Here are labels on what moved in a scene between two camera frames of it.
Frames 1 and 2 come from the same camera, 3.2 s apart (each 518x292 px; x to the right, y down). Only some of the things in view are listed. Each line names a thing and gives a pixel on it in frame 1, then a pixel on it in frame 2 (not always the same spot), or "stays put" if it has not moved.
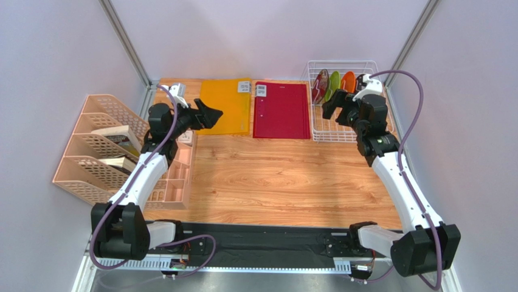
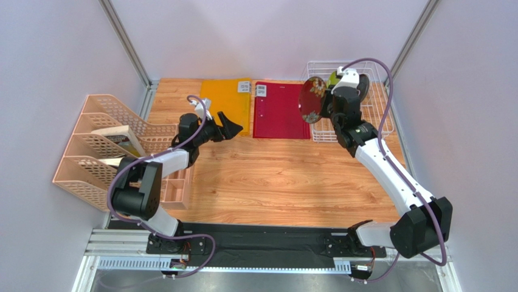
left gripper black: (207, 117) → (228, 130)
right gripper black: (341, 107) stays put
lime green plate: (334, 84) stays put
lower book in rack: (123, 163) stays put
